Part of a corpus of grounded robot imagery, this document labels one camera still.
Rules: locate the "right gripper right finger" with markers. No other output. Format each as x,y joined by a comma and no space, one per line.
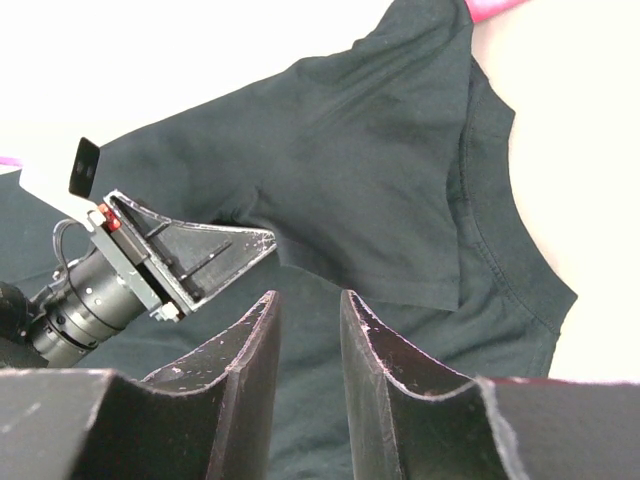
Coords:
405,421

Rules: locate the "black t shirt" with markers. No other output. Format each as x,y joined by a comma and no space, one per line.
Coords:
382,169

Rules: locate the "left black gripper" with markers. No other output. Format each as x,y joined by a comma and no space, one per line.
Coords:
186,264

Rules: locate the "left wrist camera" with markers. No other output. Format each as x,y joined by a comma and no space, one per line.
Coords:
64,181

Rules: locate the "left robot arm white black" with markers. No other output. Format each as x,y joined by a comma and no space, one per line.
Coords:
123,260

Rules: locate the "folded red t shirt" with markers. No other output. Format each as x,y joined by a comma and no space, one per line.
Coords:
482,10

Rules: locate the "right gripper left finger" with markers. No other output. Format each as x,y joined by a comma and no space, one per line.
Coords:
219,401

